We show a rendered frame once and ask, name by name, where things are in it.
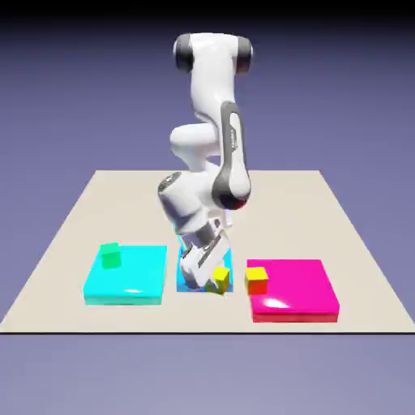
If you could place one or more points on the large blue box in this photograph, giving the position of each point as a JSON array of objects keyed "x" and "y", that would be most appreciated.
[{"x": 227, "y": 256}]

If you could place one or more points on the large pink box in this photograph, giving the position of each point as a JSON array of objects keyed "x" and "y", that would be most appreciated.
[{"x": 295, "y": 288}]

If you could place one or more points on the small green cube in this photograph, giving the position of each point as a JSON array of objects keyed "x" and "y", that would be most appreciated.
[{"x": 111, "y": 256}]

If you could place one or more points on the small orange cube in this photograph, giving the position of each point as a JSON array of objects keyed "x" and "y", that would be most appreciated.
[{"x": 256, "y": 279}]

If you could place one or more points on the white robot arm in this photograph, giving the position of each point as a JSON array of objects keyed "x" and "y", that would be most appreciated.
[{"x": 210, "y": 84}]

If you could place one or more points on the large cyan box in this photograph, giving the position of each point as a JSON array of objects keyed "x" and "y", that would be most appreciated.
[{"x": 129, "y": 272}]

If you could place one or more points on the small yellow cube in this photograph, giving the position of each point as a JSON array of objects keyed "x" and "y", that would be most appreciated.
[{"x": 221, "y": 274}]

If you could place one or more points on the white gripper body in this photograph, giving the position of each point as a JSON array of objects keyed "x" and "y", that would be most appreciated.
[{"x": 207, "y": 259}]

